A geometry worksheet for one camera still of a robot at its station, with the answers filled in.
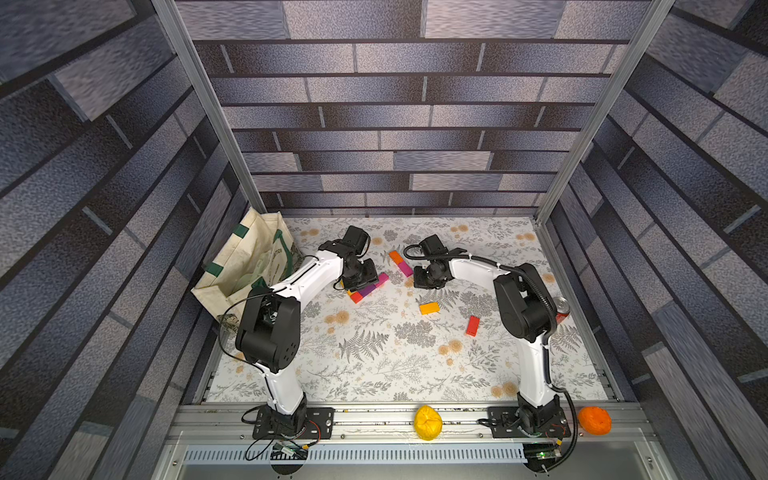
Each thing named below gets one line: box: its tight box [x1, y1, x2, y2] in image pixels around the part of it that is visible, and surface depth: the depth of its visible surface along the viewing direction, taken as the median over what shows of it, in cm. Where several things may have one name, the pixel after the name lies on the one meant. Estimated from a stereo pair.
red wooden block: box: [466, 315, 481, 337], surface depth 92 cm
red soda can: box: [555, 296, 571, 325], surface depth 85 cm
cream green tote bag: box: [190, 206, 305, 330], surface depth 91 cm
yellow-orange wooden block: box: [419, 302, 440, 315], surface depth 97 cm
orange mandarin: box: [578, 406, 613, 436], surface depth 72 cm
